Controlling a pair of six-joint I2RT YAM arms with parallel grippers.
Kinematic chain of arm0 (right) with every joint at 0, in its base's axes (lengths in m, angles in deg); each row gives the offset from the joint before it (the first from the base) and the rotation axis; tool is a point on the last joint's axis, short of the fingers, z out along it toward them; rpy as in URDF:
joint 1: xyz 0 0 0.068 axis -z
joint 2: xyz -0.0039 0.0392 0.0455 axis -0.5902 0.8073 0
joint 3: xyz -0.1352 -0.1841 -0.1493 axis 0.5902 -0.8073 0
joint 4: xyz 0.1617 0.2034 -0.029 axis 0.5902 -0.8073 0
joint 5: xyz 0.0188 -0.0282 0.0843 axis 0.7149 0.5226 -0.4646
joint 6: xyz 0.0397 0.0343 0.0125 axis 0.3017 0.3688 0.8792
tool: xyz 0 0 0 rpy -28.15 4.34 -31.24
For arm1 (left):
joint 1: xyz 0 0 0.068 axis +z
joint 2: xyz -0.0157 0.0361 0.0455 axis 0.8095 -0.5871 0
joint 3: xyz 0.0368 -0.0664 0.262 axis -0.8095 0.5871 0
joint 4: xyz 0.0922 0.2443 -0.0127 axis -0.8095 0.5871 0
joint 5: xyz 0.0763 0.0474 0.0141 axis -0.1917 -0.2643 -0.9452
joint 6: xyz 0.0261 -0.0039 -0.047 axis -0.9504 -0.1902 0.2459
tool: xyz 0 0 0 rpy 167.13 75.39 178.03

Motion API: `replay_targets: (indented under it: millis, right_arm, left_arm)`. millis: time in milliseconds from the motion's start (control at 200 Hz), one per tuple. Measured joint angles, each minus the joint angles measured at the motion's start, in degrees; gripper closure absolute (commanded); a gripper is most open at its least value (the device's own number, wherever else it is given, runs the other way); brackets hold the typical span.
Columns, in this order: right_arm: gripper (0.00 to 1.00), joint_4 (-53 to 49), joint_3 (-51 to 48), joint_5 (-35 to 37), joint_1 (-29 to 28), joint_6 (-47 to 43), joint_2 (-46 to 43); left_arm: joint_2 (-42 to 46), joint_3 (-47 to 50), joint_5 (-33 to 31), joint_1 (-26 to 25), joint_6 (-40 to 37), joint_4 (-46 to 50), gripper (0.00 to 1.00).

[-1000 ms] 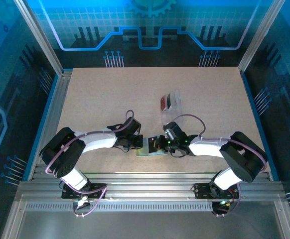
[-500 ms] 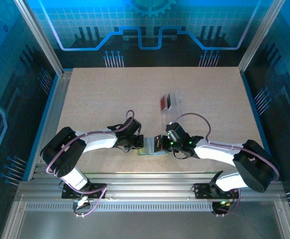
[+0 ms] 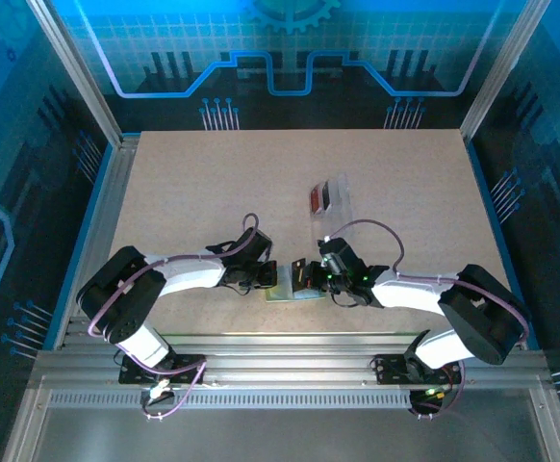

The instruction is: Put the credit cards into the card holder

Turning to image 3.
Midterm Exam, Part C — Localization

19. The green card holder wallet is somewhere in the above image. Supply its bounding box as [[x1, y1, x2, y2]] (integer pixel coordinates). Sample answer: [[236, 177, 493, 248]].
[[264, 263, 328, 305]]

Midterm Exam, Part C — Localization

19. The clear acrylic card stand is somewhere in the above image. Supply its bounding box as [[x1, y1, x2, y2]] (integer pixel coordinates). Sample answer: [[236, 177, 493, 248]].
[[307, 171, 357, 242]]

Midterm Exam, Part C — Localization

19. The red card yellow lettering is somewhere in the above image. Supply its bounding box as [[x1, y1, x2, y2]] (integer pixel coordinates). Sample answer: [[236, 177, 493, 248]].
[[308, 181, 327, 216]]

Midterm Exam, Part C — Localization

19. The grey metal panel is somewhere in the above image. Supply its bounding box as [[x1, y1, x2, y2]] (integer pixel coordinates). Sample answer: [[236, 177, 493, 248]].
[[0, 384, 560, 462]]

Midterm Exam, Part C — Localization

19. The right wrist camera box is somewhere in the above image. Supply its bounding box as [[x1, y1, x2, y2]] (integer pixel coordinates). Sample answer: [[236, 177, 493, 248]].
[[318, 240, 342, 265]]

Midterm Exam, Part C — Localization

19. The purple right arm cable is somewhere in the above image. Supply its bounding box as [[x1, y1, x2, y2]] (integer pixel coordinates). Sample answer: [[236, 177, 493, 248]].
[[325, 218, 531, 420]]

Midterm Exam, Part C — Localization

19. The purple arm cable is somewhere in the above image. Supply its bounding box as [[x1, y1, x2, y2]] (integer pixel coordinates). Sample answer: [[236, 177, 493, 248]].
[[89, 213, 262, 423], [325, 218, 531, 420]]

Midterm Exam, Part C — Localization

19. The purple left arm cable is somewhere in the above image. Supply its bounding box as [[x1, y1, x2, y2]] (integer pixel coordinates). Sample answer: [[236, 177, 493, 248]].
[[89, 213, 262, 423]]

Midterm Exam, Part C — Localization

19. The aluminium frame rail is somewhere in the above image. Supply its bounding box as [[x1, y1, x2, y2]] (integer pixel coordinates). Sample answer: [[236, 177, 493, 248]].
[[29, 331, 550, 392]]

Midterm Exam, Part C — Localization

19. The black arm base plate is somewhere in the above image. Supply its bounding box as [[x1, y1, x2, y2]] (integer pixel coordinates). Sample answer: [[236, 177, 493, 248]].
[[118, 353, 208, 386], [372, 353, 464, 386]]

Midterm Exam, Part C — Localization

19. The grey slotted cable duct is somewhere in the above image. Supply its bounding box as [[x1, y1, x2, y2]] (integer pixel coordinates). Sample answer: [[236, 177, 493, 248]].
[[47, 390, 536, 410]]

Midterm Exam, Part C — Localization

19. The aluminium side rail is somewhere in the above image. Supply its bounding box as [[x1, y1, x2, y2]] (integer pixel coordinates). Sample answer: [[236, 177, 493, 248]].
[[53, 136, 140, 350]]

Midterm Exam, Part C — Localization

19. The aluminium corner post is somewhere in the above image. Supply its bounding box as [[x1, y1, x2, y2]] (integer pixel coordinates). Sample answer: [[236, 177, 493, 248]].
[[459, 0, 553, 141], [26, 0, 126, 148]]

